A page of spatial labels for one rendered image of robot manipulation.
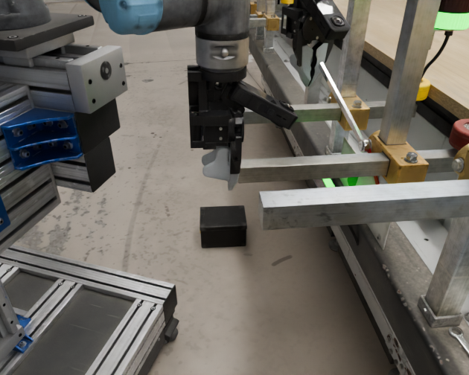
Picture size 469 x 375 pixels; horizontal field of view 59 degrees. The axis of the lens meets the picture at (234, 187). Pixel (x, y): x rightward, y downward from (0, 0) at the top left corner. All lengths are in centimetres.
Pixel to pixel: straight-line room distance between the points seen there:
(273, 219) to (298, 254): 139
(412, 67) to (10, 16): 68
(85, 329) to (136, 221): 81
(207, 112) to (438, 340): 47
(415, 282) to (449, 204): 29
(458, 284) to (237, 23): 46
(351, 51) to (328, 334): 97
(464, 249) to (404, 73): 29
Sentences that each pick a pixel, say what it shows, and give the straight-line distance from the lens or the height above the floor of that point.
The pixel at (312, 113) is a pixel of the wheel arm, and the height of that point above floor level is 84.
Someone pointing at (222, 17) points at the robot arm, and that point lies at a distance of 57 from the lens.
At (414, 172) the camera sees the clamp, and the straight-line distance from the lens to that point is 73.
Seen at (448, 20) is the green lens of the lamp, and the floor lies 108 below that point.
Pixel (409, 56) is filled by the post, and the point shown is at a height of 102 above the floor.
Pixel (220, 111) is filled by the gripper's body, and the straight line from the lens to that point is 62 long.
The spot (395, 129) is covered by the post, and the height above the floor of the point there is 90.
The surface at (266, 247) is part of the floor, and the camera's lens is 183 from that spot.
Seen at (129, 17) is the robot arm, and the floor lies 111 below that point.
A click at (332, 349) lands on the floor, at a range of 151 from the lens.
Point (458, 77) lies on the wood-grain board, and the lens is 110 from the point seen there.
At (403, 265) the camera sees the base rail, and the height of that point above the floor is 70.
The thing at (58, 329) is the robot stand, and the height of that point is 21.
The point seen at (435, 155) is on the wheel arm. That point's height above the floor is 86.
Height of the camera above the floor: 120
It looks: 33 degrees down
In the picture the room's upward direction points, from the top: straight up
